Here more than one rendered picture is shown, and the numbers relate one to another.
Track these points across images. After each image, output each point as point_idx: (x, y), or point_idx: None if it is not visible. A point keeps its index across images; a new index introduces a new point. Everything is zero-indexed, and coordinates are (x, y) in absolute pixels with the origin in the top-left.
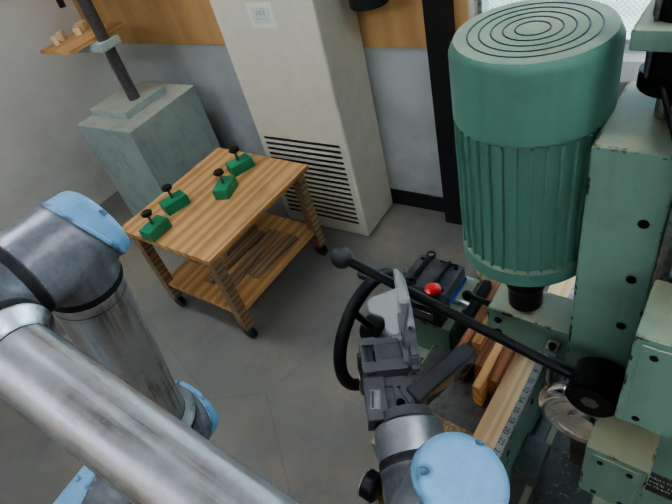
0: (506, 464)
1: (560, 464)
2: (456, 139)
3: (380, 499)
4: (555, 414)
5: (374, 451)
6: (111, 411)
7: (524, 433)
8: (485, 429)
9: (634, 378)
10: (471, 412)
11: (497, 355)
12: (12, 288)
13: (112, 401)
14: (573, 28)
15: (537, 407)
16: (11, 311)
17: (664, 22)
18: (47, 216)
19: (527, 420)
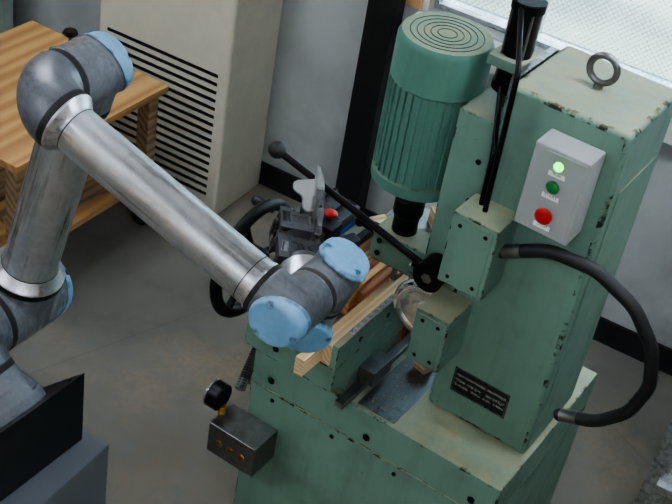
0: (356, 351)
1: (396, 381)
2: (388, 84)
3: (221, 412)
4: (403, 306)
5: (247, 331)
6: (155, 169)
7: (375, 343)
8: (347, 320)
9: (450, 242)
10: (337, 317)
11: (370, 277)
12: (79, 84)
13: (154, 165)
14: (467, 41)
15: (390, 332)
16: (86, 97)
17: (503, 54)
18: (98, 45)
19: (380, 332)
